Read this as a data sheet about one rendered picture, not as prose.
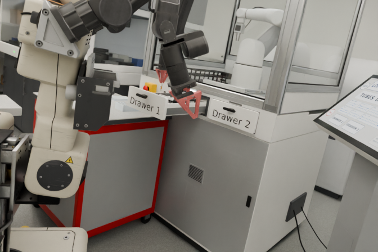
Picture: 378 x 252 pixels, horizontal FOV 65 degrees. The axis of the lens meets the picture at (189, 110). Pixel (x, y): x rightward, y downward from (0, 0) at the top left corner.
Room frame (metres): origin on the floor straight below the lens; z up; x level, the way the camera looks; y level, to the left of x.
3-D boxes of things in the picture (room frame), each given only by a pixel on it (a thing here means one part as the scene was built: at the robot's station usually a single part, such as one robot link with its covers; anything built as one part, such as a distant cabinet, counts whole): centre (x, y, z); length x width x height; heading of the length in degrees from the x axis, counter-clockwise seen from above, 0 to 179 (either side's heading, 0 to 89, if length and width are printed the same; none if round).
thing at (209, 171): (2.07, -0.33, 0.40); 1.03 x 0.95 x 0.80; 50
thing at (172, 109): (1.65, 0.09, 0.86); 0.40 x 0.26 x 0.06; 140
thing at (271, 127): (2.08, -0.33, 0.87); 1.02 x 0.95 x 0.14; 50
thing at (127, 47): (3.11, 1.10, 1.13); 1.78 x 1.14 x 0.45; 50
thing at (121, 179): (1.77, 0.52, 0.38); 0.62 x 0.58 x 0.76; 50
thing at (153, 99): (1.49, 0.22, 0.87); 0.29 x 0.02 x 0.11; 50
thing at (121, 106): (1.73, 0.36, 0.78); 0.12 x 0.08 x 0.04; 138
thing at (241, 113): (1.53, -0.23, 0.87); 0.29 x 0.02 x 0.11; 50
